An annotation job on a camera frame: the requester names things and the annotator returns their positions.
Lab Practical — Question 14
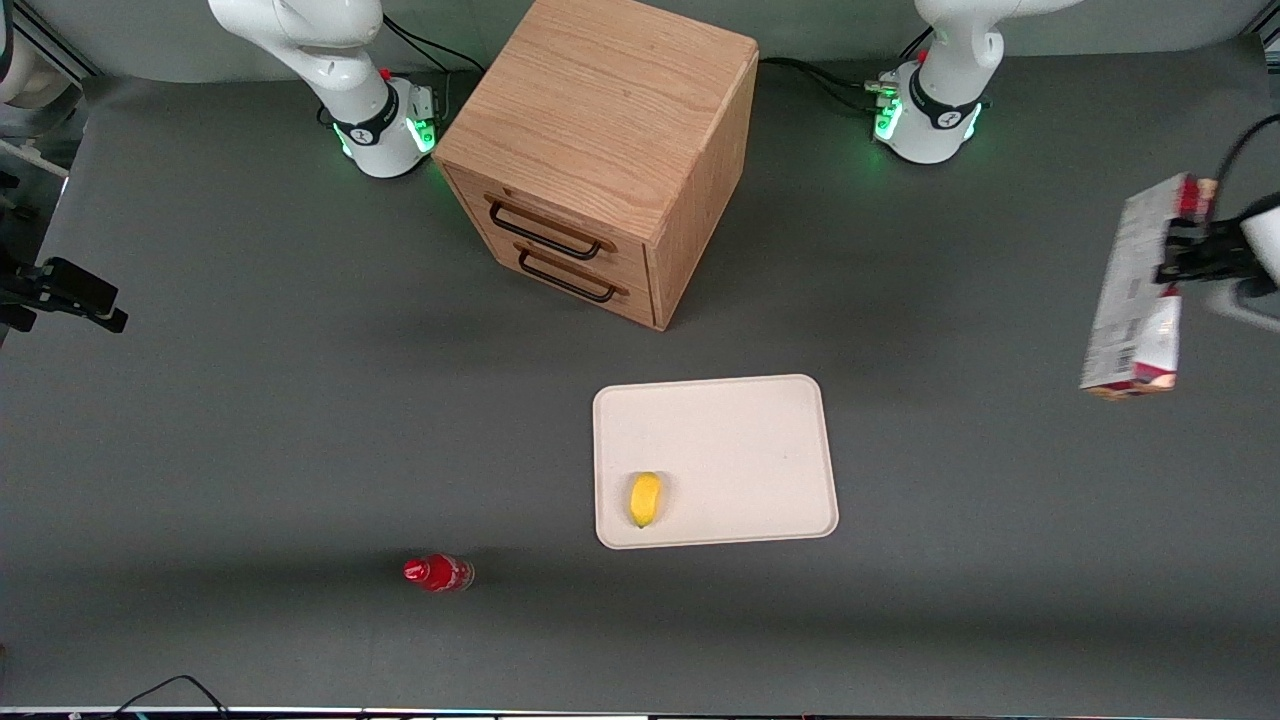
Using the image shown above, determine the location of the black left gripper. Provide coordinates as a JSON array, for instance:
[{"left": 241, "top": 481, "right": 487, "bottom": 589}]
[{"left": 1155, "top": 212, "right": 1259, "bottom": 289}]

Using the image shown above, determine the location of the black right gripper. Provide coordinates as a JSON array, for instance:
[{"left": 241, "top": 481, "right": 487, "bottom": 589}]
[{"left": 0, "top": 255, "right": 130, "bottom": 335}]

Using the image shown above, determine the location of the red cookie box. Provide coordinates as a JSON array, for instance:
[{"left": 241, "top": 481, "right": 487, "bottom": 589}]
[{"left": 1079, "top": 173, "right": 1219, "bottom": 402}]

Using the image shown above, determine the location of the white rectangular tray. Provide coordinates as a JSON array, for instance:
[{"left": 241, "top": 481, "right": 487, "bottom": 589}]
[{"left": 592, "top": 374, "right": 840, "bottom": 551}]

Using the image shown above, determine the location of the red drink bottle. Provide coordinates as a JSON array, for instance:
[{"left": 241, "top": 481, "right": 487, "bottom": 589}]
[{"left": 402, "top": 553, "right": 476, "bottom": 595}]

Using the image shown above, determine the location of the wooden drawer cabinet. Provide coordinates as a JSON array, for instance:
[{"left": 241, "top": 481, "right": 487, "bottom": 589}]
[{"left": 431, "top": 0, "right": 760, "bottom": 332}]

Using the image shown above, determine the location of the yellow lemon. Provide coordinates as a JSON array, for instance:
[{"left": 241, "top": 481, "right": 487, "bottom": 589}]
[{"left": 629, "top": 472, "right": 664, "bottom": 530}]

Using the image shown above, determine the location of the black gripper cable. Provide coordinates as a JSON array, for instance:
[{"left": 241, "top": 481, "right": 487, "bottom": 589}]
[{"left": 1212, "top": 113, "right": 1280, "bottom": 193}]

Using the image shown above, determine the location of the aluminium frame rail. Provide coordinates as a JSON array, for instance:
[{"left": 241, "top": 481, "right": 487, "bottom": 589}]
[{"left": 0, "top": 0, "right": 105, "bottom": 83}]

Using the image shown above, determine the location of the thick black cable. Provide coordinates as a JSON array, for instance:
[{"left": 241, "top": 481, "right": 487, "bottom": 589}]
[
  {"left": 383, "top": 14, "right": 487, "bottom": 77},
  {"left": 758, "top": 56, "right": 883, "bottom": 113}
]

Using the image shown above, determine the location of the black cable loop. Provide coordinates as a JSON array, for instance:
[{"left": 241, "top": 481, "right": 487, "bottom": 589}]
[{"left": 108, "top": 675, "right": 233, "bottom": 720}]

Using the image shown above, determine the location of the black drawer handle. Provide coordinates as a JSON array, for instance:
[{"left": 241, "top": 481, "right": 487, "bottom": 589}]
[
  {"left": 487, "top": 198, "right": 615, "bottom": 262},
  {"left": 516, "top": 248, "right": 627, "bottom": 305}
]

